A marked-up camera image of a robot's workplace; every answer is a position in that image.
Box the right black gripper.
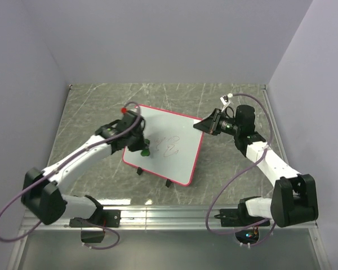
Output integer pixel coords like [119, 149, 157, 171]
[194, 109, 241, 137]

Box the green whiteboard eraser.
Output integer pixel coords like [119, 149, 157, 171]
[140, 139, 150, 157]

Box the pink framed whiteboard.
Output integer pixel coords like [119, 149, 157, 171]
[122, 105, 203, 186]

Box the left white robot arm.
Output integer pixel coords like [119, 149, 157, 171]
[21, 110, 149, 226]

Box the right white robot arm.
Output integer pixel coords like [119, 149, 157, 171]
[193, 105, 319, 228]

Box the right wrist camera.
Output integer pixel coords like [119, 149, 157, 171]
[220, 93, 233, 112]

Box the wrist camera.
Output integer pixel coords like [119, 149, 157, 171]
[121, 107, 132, 115]
[220, 93, 233, 112]

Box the wire whiteboard stand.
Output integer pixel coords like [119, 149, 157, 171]
[136, 167, 173, 188]

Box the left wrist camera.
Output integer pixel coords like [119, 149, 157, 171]
[121, 107, 132, 115]

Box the aluminium rail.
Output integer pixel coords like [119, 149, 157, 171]
[20, 205, 318, 231]

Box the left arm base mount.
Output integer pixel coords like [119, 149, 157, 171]
[69, 209, 121, 250]

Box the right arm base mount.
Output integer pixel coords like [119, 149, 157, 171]
[214, 208, 270, 247]

